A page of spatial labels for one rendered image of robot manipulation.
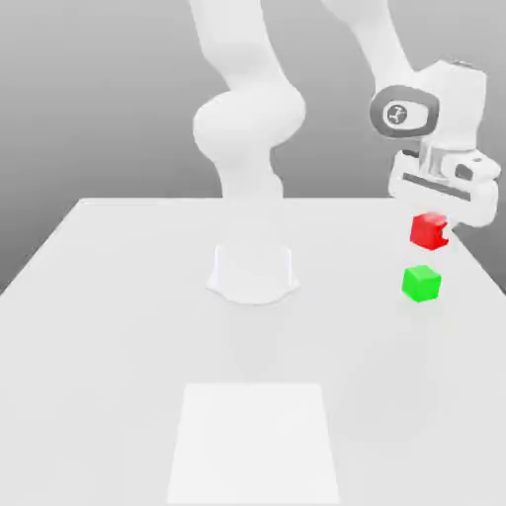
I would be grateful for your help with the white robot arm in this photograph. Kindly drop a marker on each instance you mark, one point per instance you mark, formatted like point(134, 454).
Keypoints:
point(245, 118)

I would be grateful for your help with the small red cube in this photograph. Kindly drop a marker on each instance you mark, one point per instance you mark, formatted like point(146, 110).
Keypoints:
point(425, 233)

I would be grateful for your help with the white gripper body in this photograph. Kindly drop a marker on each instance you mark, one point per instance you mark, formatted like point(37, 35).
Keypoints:
point(474, 205)

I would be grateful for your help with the small green cube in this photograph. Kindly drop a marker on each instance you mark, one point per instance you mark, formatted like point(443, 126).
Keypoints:
point(421, 284)

